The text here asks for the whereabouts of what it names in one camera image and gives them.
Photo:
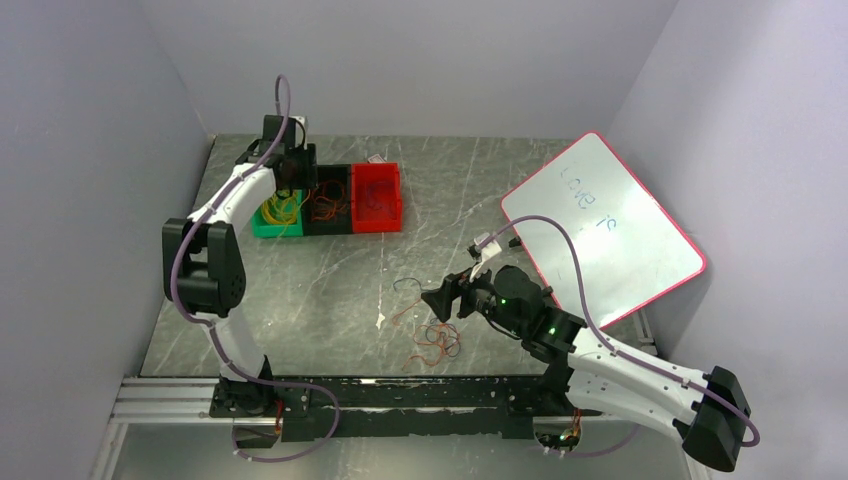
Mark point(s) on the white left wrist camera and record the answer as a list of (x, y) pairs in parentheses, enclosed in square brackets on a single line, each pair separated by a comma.
[(299, 129)]

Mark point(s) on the black plastic bin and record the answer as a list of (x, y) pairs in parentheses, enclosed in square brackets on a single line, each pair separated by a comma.
[(327, 211)]

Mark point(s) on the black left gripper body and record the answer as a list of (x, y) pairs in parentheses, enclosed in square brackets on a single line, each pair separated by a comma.
[(306, 169)]

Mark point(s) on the green plastic bin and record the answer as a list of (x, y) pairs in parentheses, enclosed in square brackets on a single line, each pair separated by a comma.
[(279, 216)]

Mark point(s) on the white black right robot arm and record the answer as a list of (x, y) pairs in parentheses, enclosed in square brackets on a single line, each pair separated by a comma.
[(705, 412)]

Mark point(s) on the pink framed whiteboard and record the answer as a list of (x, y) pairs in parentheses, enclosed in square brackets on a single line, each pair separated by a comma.
[(585, 216)]

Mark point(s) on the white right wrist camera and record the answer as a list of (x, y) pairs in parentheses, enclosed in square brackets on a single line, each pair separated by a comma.
[(485, 247)]

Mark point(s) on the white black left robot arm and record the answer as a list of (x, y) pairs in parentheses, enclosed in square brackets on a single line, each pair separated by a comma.
[(204, 273)]

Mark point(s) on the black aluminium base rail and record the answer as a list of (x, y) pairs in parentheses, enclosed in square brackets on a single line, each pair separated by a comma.
[(308, 408)]

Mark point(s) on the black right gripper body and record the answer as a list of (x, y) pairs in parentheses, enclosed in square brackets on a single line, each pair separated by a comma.
[(476, 295)]

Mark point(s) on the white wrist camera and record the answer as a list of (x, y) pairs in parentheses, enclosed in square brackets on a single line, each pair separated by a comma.
[(299, 129), (485, 247)]

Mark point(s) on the red plastic bin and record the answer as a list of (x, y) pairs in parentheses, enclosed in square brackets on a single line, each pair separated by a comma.
[(376, 198)]

